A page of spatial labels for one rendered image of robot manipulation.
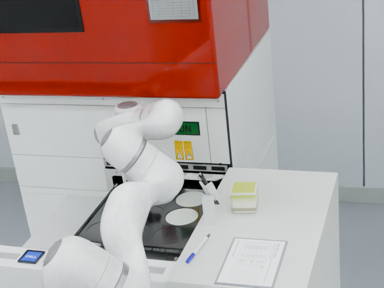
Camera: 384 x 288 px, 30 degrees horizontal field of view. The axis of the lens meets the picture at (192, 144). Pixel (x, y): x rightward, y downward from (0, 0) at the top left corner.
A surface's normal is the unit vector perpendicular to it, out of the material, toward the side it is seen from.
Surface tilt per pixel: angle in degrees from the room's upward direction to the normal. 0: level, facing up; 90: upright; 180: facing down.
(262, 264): 0
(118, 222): 32
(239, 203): 90
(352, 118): 90
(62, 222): 0
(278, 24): 90
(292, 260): 0
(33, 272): 90
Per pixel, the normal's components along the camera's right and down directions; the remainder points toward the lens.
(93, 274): 0.41, -0.15
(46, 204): -0.30, 0.43
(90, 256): 0.51, -0.47
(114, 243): -0.59, 0.15
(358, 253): -0.11, -0.90
